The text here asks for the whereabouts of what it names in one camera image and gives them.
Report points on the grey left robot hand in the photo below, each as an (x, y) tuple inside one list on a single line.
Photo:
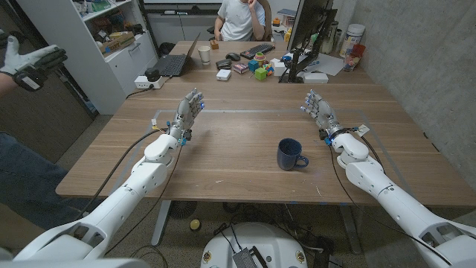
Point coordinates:
[(187, 111)]

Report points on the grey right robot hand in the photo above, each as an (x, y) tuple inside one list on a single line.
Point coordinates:
[(323, 111)]

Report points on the dark blue ceramic mug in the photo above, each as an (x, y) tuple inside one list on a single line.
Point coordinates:
[(286, 160)]

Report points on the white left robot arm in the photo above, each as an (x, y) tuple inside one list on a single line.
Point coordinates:
[(122, 201)]

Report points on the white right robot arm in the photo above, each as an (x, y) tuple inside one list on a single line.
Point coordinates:
[(401, 208)]

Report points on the white paper cup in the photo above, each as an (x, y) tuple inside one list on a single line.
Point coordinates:
[(204, 56)]

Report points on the flat white box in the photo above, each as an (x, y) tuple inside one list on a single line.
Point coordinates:
[(315, 77)]

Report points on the white left wrist tag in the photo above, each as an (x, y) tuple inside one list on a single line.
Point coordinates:
[(153, 121)]

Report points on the white wrist tag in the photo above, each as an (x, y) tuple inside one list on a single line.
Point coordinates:
[(362, 130), (153, 121)]

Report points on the white right wrist tag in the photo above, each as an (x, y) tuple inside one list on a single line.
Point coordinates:
[(362, 130)]

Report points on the white paper sheet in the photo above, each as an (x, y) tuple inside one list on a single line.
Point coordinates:
[(329, 63)]

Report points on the black open laptop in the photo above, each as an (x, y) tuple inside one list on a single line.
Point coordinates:
[(171, 65)]

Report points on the black computer monitor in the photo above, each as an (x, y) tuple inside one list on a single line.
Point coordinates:
[(296, 69), (308, 22)]

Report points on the small white charger box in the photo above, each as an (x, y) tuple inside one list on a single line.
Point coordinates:
[(224, 75)]

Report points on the black power adapter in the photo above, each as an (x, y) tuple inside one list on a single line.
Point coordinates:
[(152, 74)]

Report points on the white power strip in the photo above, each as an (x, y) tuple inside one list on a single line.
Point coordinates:
[(143, 82)]

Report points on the black wallet case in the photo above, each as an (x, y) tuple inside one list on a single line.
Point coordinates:
[(224, 64)]

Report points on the white cube box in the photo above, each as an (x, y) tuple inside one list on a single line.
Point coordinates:
[(279, 69)]

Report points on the jar with red lid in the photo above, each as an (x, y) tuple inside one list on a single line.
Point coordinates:
[(353, 57)]

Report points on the black backpack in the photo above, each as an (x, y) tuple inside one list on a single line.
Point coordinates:
[(166, 49)]

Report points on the colourful puzzle cube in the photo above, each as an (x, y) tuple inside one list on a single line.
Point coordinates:
[(269, 69)]

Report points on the small pink box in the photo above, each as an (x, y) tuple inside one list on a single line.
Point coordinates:
[(240, 68)]

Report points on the black computer mouse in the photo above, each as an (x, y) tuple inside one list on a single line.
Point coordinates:
[(233, 57)]

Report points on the small brown wooden block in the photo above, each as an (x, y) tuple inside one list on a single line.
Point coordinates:
[(214, 45)]

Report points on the green cube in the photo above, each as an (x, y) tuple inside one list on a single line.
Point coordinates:
[(260, 74)]

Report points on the tall drinks bottle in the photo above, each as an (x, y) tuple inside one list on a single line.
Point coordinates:
[(330, 37)]

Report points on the white canister with lid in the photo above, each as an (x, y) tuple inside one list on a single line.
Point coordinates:
[(352, 39)]

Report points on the blue cube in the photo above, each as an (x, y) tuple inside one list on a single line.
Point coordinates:
[(253, 66)]

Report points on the yellow bottle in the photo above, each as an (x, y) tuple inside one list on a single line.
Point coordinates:
[(288, 35)]

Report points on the black keyboard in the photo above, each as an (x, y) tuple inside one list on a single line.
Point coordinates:
[(257, 51)]

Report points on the round black fan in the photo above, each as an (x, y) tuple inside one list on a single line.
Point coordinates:
[(183, 209)]

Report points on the white shelf cabinet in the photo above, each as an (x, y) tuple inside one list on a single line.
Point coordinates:
[(96, 74)]

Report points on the cardboard box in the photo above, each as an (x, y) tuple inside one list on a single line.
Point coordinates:
[(117, 42)]

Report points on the seated person in white t-shirt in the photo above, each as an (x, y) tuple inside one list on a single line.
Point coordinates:
[(238, 22)]

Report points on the brown office chair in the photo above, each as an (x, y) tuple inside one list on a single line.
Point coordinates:
[(267, 18)]

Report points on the yellow ball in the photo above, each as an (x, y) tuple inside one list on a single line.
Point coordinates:
[(195, 225)]

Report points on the white table leg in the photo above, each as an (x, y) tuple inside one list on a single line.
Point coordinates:
[(161, 223), (350, 229)]

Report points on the white robot torso base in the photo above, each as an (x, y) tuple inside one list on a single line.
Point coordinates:
[(275, 242)]

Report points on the grey finned electronics module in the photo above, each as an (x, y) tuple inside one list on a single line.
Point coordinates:
[(245, 259)]

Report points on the white and black tracking glove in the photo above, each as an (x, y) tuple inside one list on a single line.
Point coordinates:
[(26, 59)]

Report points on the person in blue jeans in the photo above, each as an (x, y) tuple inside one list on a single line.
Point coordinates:
[(22, 178)]

